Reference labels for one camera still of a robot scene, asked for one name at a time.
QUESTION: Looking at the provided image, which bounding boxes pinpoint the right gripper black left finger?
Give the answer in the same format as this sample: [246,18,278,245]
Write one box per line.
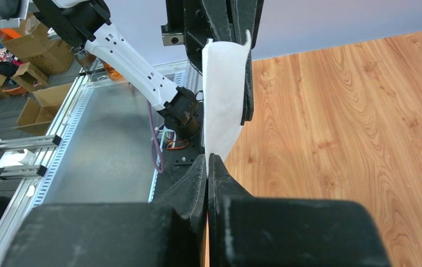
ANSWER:
[2,154,207,266]

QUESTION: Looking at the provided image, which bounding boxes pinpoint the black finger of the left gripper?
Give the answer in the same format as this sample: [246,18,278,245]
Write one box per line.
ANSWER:
[203,0,264,125]
[161,0,210,73]

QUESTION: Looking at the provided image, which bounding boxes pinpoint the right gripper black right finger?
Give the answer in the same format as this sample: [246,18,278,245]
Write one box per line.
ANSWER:
[208,154,391,266]

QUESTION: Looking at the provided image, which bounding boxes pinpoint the white paper coffee filter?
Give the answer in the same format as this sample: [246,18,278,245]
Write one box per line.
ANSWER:
[202,40,249,162]

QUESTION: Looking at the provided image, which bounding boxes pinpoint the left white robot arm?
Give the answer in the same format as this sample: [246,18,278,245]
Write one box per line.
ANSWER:
[35,1,263,139]

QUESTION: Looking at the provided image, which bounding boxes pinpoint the brown cardboard boxes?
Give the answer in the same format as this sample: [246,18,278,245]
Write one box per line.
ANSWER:
[0,16,84,136]

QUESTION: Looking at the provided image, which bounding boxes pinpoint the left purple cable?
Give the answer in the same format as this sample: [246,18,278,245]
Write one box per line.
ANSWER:
[147,101,166,175]

